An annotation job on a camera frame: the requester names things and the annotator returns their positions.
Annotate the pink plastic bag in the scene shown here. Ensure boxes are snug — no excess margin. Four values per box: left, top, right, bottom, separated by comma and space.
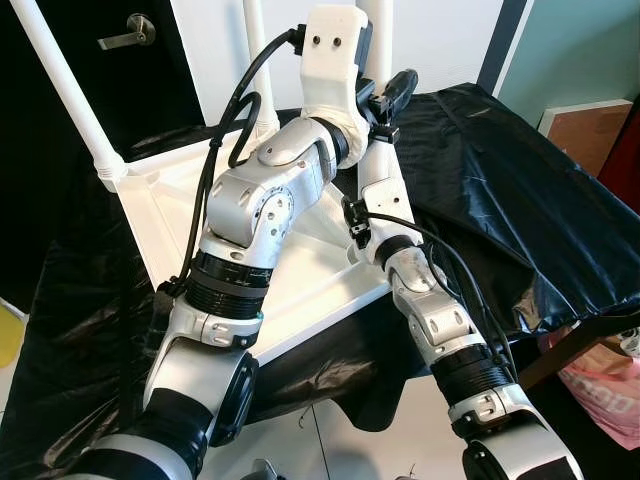
540, 330, 640, 451

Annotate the yellow bin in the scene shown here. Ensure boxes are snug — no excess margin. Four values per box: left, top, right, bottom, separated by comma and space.
0, 305, 26, 369

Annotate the white plastic table top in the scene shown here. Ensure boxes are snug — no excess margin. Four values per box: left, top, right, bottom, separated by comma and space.
100, 130, 393, 369

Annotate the dark red cloth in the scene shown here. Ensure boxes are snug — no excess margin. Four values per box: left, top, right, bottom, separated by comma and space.
600, 105, 640, 211

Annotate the brown wooden table leg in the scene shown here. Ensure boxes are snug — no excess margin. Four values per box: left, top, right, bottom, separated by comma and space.
515, 312, 640, 393

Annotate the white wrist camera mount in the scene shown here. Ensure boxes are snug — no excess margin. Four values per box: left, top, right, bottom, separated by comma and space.
298, 5, 376, 136
358, 172, 413, 263

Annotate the black plastic table cover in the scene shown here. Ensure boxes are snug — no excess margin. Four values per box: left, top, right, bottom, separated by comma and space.
0, 82, 640, 480

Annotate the black door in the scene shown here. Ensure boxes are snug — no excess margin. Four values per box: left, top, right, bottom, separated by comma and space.
0, 0, 211, 311

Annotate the brown board with white edge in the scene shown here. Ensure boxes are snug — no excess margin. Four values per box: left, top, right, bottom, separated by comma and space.
538, 98, 633, 179

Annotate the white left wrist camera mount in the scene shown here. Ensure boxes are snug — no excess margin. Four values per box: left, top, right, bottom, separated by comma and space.
298, 5, 376, 136

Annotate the silver door lever handle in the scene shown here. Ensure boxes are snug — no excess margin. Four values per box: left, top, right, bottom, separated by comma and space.
97, 13, 157, 51

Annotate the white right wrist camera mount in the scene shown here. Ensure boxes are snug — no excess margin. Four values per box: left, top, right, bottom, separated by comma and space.
358, 172, 413, 263

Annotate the white plastic table leg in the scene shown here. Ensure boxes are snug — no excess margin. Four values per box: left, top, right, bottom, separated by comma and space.
243, 0, 283, 146
358, 0, 401, 186
8, 0, 129, 193

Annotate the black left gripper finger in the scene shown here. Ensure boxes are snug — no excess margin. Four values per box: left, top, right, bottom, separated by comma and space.
378, 68, 419, 116

